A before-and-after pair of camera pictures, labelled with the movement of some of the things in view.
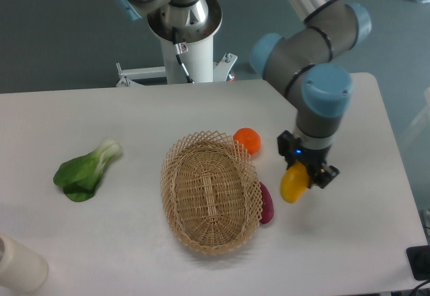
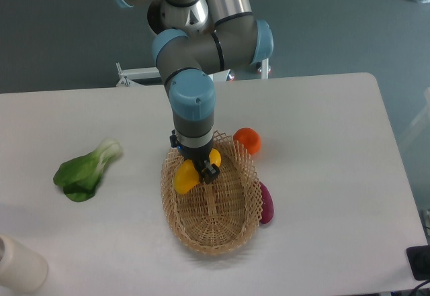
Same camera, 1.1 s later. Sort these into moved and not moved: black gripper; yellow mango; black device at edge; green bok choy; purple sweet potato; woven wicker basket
Moved: black gripper; yellow mango
Not moved: woven wicker basket; green bok choy; purple sweet potato; black device at edge
